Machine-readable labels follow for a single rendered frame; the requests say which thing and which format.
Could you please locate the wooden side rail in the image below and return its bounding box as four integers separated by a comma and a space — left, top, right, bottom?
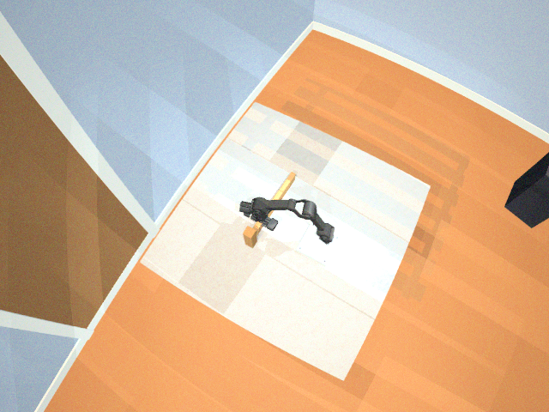
253, 172, 296, 236

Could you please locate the wooden bed post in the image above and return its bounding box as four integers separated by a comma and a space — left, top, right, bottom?
243, 226, 257, 249

